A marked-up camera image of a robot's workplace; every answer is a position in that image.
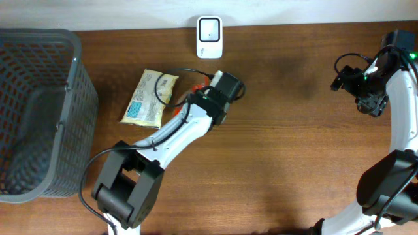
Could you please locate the red snack bag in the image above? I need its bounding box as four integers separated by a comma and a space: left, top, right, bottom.
172, 84, 204, 117

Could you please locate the yellow snack bag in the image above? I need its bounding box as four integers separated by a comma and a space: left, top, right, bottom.
120, 69, 178, 129

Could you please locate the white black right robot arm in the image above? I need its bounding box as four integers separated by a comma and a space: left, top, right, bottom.
308, 29, 417, 235

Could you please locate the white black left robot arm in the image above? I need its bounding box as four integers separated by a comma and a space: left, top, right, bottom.
87, 71, 246, 234

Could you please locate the white barcode scanner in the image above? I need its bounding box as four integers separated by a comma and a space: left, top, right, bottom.
196, 16, 223, 59

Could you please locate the grey plastic basket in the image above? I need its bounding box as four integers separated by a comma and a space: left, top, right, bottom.
1, 29, 99, 204

